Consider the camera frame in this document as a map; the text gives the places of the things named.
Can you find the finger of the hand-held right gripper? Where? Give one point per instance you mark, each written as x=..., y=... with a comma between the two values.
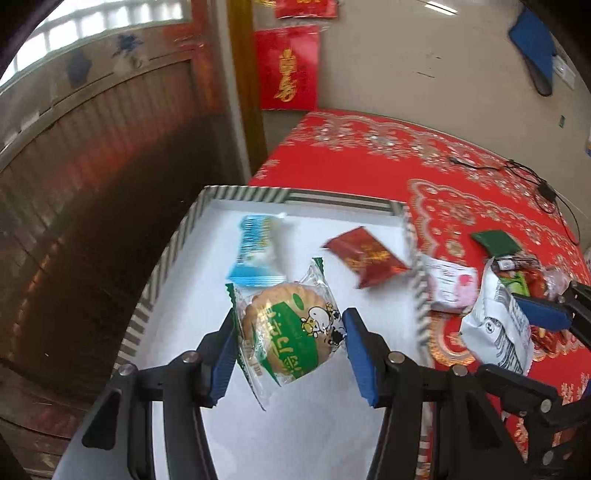
x=517, y=385
x=540, y=311

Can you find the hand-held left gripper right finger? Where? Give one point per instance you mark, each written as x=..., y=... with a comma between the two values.
x=360, y=360

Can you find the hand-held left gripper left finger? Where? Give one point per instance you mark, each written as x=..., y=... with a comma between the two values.
x=221, y=364

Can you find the clear bag of dark snacks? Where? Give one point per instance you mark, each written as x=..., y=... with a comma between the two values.
x=551, y=281

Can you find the white snack packet black print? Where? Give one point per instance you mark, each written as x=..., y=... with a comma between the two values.
x=494, y=323

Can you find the round cake packet green label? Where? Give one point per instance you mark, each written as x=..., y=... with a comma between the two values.
x=286, y=332

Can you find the striped cardboard box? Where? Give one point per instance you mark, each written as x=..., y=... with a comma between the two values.
x=300, y=221

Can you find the green snack packet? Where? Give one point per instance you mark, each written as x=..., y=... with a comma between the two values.
x=515, y=281

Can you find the black snack bar packet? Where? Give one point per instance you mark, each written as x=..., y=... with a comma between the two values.
x=512, y=264

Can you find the dark green flat packet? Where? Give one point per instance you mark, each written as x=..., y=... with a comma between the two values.
x=496, y=241

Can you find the pink white snack packet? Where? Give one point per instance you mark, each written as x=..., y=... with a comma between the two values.
x=450, y=281

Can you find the red snack packet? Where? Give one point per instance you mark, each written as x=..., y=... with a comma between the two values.
x=369, y=256

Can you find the black power adapter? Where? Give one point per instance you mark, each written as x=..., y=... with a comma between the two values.
x=547, y=191

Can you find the blue white snack packet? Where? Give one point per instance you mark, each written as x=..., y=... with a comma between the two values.
x=256, y=249

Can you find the red floral tablecloth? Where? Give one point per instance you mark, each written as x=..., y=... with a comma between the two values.
x=351, y=157

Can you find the brown slatted door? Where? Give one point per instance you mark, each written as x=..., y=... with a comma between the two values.
x=115, y=161

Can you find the blue black pad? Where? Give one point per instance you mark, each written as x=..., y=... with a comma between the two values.
x=531, y=37

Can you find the blue paper cutout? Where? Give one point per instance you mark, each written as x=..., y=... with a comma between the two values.
x=127, y=46

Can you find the window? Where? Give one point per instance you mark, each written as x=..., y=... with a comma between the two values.
x=92, y=23

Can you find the white wall socket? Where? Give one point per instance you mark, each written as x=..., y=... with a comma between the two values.
x=563, y=69

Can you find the wooden door frame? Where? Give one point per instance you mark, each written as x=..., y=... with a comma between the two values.
x=244, y=92

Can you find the red wall poster gold print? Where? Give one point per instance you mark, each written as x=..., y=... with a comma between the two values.
x=286, y=69

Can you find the red wall hanging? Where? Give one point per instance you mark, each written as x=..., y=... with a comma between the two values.
x=304, y=8

